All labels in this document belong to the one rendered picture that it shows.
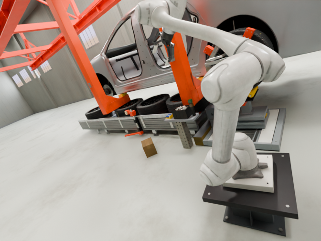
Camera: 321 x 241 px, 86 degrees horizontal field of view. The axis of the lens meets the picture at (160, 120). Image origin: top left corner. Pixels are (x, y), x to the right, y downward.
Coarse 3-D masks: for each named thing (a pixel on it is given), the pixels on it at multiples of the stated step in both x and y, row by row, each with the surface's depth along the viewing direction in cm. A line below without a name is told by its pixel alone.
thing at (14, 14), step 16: (16, 0) 321; (96, 0) 572; (112, 0) 510; (0, 16) 399; (16, 16) 376; (80, 16) 652; (96, 16) 565; (0, 32) 464; (16, 32) 520; (80, 32) 671; (0, 48) 526; (32, 48) 795; (48, 48) 843; (32, 64) 1036
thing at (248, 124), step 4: (268, 112) 212; (268, 116) 211; (244, 120) 209; (248, 120) 206; (252, 120) 203; (256, 120) 200; (260, 120) 197; (264, 120) 195; (240, 124) 208; (244, 124) 205; (248, 124) 202; (252, 124) 200; (256, 124) 197; (260, 124) 194; (264, 124) 192; (236, 128) 213; (240, 128) 211; (244, 128) 208; (248, 128) 205; (252, 128) 202; (256, 128) 199; (260, 128) 196; (264, 128) 194
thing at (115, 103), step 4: (108, 96) 343; (120, 96) 372; (124, 96) 370; (128, 96) 379; (108, 100) 342; (112, 100) 349; (116, 100) 354; (120, 100) 362; (124, 100) 370; (128, 100) 378; (112, 104) 347; (116, 104) 354; (120, 104) 362; (112, 108) 346; (116, 108) 354
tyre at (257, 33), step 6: (234, 30) 174; (240, 30) 168; (258, 30) 176; (252, 36) 165; (258, 36) 162; (264, 36) 168; (264, 42) 162; (270, 42) 173; (270, 48) 166; (258, 84) 182
